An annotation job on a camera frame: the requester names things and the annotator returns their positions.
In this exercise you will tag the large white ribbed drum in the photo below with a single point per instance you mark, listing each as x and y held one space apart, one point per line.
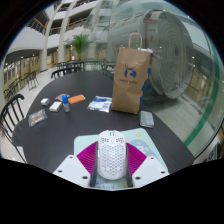
170 53

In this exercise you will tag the small grey pouch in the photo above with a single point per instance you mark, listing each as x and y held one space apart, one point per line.
146 119

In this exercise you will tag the clear bag of cookies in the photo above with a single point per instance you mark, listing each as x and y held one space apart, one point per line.
37 118

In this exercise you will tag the white perforated computer mouse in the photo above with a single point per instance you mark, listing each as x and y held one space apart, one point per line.
112 155

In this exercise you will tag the clear blue-white packet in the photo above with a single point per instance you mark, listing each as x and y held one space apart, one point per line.
99 104

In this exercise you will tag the black spindle-back chair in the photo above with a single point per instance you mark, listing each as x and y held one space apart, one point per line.
18 128

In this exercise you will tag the green potted palm plant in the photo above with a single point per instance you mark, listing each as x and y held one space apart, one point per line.
79 43

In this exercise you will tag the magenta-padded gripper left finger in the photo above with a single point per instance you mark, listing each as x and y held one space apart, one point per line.
85 157

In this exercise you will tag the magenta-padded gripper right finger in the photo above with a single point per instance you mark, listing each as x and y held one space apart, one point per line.
138 159

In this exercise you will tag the cream flat box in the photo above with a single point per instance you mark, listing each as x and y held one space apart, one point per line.
55 106

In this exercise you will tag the brown paper carrier bag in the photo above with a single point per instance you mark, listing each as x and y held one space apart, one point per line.
130 86

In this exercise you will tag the group of black chairs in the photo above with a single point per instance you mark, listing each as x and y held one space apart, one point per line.
32 78

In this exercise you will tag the small blue-capped bottle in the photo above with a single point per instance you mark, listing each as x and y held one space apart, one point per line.
66 104

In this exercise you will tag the brown flat packet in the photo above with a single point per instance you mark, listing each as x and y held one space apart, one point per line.
59 97

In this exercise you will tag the light green cartoon mouse pad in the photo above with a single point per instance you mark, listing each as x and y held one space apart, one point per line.
83 143

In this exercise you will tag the small white box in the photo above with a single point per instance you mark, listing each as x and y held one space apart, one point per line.
45 102

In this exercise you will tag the black curved-back chair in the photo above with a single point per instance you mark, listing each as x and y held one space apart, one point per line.
65 70

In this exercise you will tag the orange flat packet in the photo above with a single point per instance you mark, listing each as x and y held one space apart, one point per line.
77 98

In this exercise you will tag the row of black chairs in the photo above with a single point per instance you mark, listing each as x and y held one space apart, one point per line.
90 64

